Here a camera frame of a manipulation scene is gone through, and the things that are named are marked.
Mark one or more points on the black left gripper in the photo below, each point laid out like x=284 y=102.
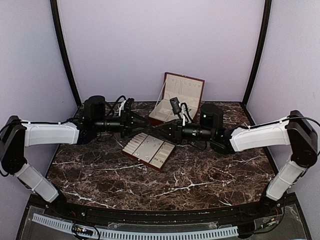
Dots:
x=127 y=129

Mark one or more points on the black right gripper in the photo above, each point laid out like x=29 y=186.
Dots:
x=175 y=135

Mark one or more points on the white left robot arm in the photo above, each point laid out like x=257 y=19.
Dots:
x=19 y=134

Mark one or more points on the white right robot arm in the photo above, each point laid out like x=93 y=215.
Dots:
x=293 y=130

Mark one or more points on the red jewelry tray insert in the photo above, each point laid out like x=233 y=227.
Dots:
x=149 y=150

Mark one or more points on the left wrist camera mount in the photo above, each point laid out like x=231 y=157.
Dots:
x=125 y=107

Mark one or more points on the white slotted cable duct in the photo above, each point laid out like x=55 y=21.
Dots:
x=134 y=232

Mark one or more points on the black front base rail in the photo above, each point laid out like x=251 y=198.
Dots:
x=239 y=214

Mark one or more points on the black corner frame post left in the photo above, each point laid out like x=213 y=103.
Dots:
x=63 y=51

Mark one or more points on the black corner frame post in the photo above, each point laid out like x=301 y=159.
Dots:
x=258 y=53
x=63 y=51

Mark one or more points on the black corner frame post right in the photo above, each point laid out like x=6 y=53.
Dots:
x=258 y=53

